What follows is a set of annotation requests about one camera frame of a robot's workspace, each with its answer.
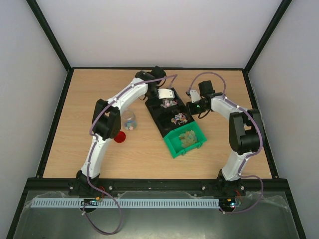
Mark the black front mounting rail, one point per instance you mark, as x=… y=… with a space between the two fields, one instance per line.
x=209 y=187

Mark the green bin with gummies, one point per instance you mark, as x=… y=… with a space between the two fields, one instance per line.
x=184 y=139

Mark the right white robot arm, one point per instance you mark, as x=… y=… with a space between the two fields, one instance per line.
x=246 y=133

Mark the clear plastic jar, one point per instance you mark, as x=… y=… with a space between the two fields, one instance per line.
x=129 y=120

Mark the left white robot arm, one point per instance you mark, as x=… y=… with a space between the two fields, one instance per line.
x=106 y=124

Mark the black bin with lollipops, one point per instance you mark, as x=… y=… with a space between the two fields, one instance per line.
x=169 y=119

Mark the red jar lid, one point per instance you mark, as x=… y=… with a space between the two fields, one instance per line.
x=120 y=137

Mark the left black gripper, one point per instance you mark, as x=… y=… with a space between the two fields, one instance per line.
x=154 y=104

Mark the metal scoop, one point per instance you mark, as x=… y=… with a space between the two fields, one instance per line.
x=166 y=103

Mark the black bin with star candies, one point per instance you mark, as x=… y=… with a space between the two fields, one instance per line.
x=156 y=109

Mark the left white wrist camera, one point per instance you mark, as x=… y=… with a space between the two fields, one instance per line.
x=164 y=93

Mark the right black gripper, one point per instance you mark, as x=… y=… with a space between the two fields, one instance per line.
x=191 y=108

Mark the light blue cable duct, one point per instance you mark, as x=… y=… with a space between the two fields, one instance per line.
x=126 y=203

